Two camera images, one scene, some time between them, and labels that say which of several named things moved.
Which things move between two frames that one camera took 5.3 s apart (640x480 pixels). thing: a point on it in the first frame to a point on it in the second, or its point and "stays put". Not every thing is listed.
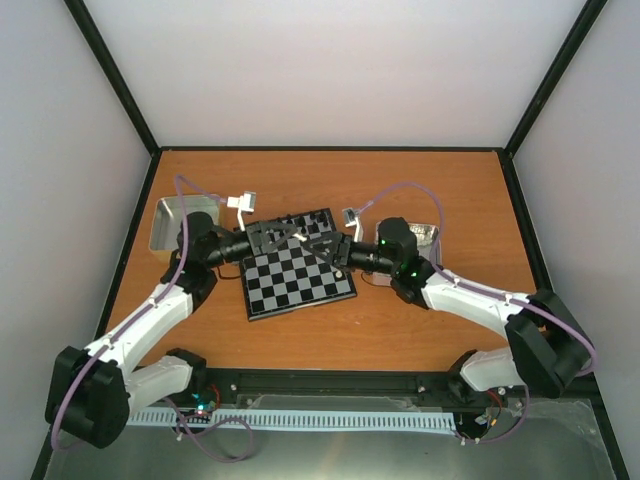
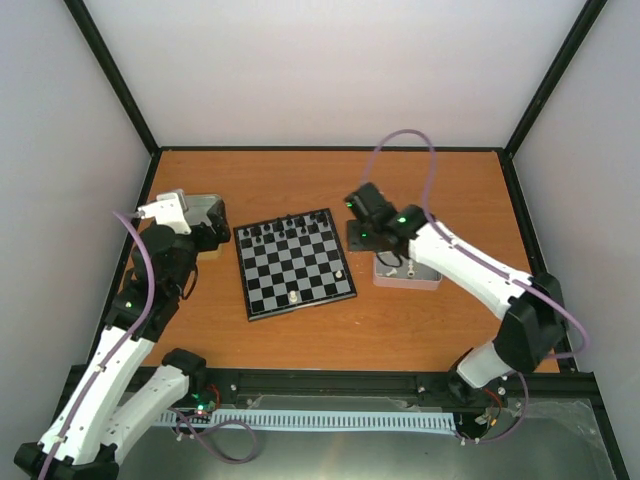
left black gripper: x=255 y=232 to x=221 y=226
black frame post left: x=113 y=73 stays put
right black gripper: x=339 y=247 to x=353 y=242
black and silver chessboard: x=292 y=276 stays put
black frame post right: x=577 y=37 stays put
